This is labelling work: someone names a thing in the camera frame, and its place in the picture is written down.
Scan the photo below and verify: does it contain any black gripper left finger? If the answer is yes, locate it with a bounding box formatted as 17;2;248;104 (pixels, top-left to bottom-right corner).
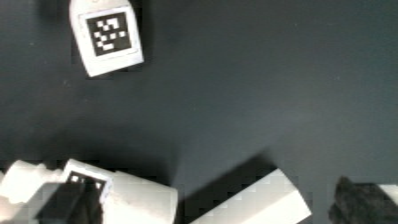
35;181;103;224

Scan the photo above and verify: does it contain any white fence bar right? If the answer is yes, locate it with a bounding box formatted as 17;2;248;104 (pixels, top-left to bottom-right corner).
190;169;311;224

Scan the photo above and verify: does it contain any white cross table base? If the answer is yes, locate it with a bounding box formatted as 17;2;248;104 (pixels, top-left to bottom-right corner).
69;0;143;77

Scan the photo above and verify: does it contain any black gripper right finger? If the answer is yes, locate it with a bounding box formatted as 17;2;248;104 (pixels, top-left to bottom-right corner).
328;176;398;224

